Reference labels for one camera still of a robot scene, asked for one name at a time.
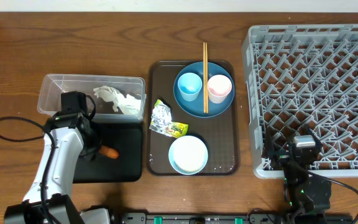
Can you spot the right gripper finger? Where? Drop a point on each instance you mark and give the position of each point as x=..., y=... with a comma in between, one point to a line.
x=268, y=143
x=311, y=133

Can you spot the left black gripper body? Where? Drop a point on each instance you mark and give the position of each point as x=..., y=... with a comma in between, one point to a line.
x=92, y=145

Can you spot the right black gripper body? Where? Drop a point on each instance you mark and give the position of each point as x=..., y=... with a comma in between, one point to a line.
x=283, y=157

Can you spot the white tissue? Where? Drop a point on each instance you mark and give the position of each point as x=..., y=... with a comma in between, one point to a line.
x=108, y=94
x=128, y=104

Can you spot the orange carrot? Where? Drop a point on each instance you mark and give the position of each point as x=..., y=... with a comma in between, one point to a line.
x=109, y=152

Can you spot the yellow foil snack wrapper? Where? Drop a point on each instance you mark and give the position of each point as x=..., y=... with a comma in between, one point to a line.
x=161, y=122

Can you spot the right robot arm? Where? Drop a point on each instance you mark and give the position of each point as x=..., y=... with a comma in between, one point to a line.
x=306, y=193

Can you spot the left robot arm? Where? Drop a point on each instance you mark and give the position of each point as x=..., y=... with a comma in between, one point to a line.
x=67, y=136

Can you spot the grey dishwasher rack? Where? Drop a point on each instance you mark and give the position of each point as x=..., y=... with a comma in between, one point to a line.
x=303, y=75

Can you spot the brown serving tray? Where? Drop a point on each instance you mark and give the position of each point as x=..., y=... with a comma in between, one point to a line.
x=219, y=133

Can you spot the clear plastic bin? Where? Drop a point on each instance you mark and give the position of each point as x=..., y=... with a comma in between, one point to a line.
x=55, y=84

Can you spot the black tray bin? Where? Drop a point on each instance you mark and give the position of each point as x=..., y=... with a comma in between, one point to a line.
x=126, y=139

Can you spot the pink white cup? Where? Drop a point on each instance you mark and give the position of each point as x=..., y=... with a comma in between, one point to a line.
x=219, y=86

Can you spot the light blue white bowl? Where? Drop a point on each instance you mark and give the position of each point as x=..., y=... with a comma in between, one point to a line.
x=188, y=155

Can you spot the dark blue plate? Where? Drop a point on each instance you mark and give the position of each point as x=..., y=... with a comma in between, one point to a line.
x=195, y=108

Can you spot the light blue cup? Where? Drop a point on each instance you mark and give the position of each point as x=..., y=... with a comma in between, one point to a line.
x=189, y=85

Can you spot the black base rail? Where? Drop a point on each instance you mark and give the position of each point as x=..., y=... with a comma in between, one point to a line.
x=251, y=218

